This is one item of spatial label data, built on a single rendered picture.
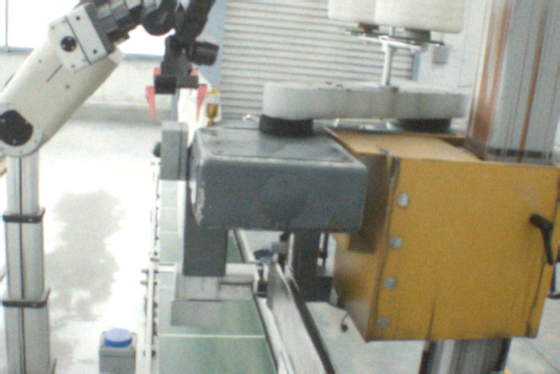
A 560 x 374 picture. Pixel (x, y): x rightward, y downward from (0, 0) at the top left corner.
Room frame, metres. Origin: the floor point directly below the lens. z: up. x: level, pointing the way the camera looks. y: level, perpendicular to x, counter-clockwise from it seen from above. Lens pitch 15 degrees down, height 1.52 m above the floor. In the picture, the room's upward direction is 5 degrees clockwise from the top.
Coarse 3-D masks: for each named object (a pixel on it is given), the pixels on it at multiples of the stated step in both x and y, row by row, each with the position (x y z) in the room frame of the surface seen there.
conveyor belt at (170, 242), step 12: (168, 192) 3.90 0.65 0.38; (168, 204) 3.64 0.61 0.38; (168, 216) 3.42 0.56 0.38; (168, 228) 3.22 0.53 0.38; (168, 240) 3.04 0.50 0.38; (180, 240) 3.05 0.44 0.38; (228, 240) 3.13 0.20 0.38; (168, 252) 2.87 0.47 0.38; (180, 252) 2.90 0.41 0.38; (228, 252) 2.96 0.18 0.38; (168, 264) 2.73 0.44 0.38
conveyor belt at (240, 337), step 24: (168, 288) 2.46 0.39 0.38; (168, 312) 2.24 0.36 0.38; (240, 312) 2.31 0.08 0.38; (168, 336) 2.05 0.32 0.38; (192, 336) 2.07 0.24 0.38; (216, 336) 2.09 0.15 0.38; (240, 336) 2.11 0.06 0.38; (168, 360) 1.88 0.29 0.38; (192, 360) 1.90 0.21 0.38; (216, 360) 1.92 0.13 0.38; (240, 360) 1.94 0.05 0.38; (264, 360) 1.95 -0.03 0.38
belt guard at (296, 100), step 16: (336, 80) 1.22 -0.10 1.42; (352, 80) 1.25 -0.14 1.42; (400, 80) 1.39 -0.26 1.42; (272, 96) 1.03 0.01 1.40; (288, 96) 1.02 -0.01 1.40; (304, 96) 1.03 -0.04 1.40; (320, 96) 1.05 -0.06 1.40; (336, 96) 1.07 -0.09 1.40; (352, 96) 1.09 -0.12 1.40; (368, 96) 1.11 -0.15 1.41; (384, 96) 1.13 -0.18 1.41; (400, 96) 1.15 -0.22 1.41; (416, 96) 1.18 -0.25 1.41; (432, 96) 1.20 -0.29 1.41; (448, 96) 1.23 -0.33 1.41; (464, 96) 1.26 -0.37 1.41; (272, 112) 1.03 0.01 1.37; (288, 112) 1.02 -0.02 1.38; (304, 112) 1.03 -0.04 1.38; (320, 112) 1.05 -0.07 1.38; (336, 112) 1.07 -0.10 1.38; (352, 112) 1.09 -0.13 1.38; (368, 112) 1.11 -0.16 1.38; (384, 112) 1.13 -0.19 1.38; (400, 112) 1.16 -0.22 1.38; (416, 112) 1.18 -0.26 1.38; (432, 112) 1.21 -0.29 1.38; (448, 112) 1.24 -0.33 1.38; (464, 112) 1.27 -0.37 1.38
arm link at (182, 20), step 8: (184, 0) 1.45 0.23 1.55; (192, 0) 1.42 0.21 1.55; (200, 0) 1.43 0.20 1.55; (208, 0) 1.44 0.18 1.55; (176, 8) 1.48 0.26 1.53; (184, 8) 1.44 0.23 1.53; (192, 8) 1.43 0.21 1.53; (200, 8) 1.43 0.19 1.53; (208, 8) 1.44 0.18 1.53; (184, 16) 1.43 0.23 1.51; (192, 16) 1.44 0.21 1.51; (200, 16) 1.45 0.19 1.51; (176, 24) 1.46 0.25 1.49; (184, 24) 1.44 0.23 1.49; (200, 24) 1.46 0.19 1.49; (200, 32) 1.47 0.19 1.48
